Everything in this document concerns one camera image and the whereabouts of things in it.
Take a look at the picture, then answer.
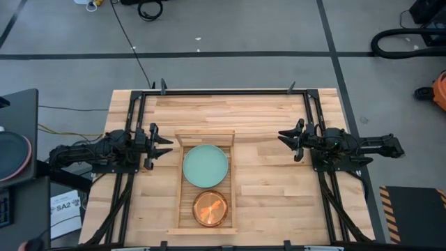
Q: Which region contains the black diagonal support bar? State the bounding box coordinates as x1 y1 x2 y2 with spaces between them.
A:
36 159 93 193

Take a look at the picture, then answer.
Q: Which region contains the yellow cable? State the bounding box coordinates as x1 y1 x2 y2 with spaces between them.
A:
37 123 104 137

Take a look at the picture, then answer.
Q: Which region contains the white plug with cable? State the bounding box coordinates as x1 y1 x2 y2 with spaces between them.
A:
73 0 105 13

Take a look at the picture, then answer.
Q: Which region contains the white paper SA2 sign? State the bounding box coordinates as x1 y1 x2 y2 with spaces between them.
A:
50 190 83 241

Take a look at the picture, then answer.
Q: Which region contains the coiled black cable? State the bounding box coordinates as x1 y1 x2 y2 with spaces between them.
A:
137 0 164 22

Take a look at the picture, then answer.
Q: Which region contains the thick black vacuum hose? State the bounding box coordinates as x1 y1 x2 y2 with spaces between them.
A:
370 27 446 59

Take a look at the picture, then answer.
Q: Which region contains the orange translucent small plate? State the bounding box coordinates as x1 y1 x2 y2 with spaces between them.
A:
192 190 229 228

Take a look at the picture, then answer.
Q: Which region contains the black equipment box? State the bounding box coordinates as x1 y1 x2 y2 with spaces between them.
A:
409 0 446 48

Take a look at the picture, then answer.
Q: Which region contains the sage green large plate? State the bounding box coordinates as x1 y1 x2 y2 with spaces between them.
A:
182 144 229 189

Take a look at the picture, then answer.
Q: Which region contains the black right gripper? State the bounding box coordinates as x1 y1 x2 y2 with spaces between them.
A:
277 119 327 162

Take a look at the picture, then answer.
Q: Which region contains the black computer mouse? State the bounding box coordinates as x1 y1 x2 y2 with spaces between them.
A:
24 237 45 251

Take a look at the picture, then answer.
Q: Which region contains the dark grey desk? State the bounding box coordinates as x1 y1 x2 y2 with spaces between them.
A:
0 176 52 251

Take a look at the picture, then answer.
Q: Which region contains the long black floor cable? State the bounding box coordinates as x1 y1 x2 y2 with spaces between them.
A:
111 0 155 90

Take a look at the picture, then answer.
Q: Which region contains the orange vacuum cleaner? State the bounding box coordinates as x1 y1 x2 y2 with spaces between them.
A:
414 70 446 112

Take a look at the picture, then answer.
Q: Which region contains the black side table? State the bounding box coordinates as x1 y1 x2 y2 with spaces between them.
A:
0 89 39 189

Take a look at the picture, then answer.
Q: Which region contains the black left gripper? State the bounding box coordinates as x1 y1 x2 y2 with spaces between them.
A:
135 123 174 171

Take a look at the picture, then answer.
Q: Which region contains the black metal table frame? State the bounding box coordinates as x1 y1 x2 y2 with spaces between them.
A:
83 89 376 251

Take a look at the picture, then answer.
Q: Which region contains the wooden slatted plate shelf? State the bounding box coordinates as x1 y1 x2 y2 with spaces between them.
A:
166 130 238 235

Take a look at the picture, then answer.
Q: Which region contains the black keypad device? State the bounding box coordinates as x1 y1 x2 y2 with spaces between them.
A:
0 188 15 228

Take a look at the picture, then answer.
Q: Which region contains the thin black cable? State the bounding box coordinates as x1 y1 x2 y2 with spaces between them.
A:
38 105 109 112

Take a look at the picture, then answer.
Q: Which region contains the black hazard striped mat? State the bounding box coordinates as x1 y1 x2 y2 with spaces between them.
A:
378 185 446 245

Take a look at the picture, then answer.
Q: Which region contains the dark plate with pink rim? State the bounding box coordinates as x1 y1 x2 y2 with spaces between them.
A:
0 131 33 183

